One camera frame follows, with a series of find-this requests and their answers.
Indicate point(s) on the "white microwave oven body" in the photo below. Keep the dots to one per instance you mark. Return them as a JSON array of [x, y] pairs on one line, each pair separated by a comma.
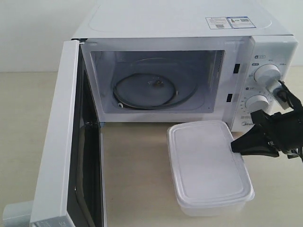
[[121, 32]]

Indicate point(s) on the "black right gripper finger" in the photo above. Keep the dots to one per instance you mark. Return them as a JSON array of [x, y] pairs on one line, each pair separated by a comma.
[[257, 151], [255, 137]]

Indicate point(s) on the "white microwave knob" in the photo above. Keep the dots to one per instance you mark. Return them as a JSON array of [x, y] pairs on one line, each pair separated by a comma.
[[267, 74], [256, 102]]

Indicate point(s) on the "white microwave door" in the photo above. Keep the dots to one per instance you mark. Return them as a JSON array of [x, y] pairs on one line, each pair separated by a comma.
[[70, 188]]

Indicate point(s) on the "blue white warning sticker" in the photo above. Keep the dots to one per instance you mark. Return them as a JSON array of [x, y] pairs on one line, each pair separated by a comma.
[[229, 22]]

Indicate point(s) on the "white plastic lidded container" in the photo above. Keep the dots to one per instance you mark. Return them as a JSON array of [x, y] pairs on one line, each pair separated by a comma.
[[209, 179]]

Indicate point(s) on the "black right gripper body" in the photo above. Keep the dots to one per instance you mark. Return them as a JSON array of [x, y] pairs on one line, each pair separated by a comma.
[[285, 131]]

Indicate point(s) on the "upper white microwave knob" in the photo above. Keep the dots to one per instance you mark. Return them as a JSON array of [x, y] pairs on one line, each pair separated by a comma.
[[267, 74]]

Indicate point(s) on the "lower white microwave knob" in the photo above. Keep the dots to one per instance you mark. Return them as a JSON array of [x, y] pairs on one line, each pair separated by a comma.
[[256, 102]]

